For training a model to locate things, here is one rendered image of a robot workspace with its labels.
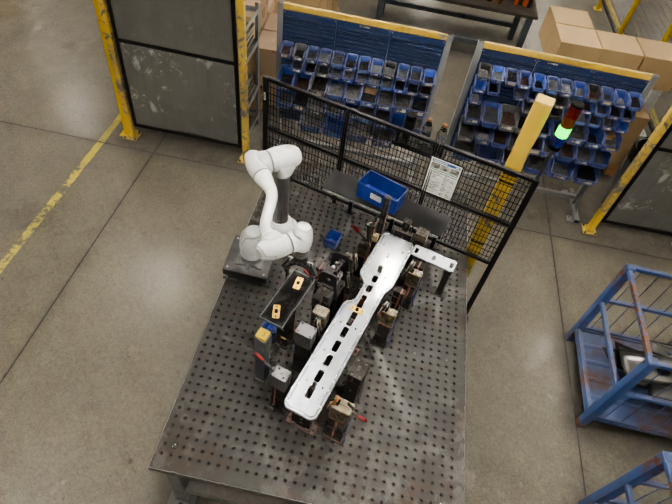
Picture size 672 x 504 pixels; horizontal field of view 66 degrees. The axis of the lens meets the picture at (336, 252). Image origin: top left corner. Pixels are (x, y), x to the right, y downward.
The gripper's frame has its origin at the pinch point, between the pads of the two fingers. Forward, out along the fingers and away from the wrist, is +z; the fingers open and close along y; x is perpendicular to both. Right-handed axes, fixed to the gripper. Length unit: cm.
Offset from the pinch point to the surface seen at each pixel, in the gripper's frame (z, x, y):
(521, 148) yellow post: -48, 102, 99
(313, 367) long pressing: 21.5, -37.4, 22.8
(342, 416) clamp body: 19, -59, 45
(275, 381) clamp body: 20, -52, 7
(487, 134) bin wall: 49, 257, 96
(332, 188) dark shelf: 18, 96, -8
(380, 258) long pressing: 21, 49, 39
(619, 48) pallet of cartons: -14, 352, 190
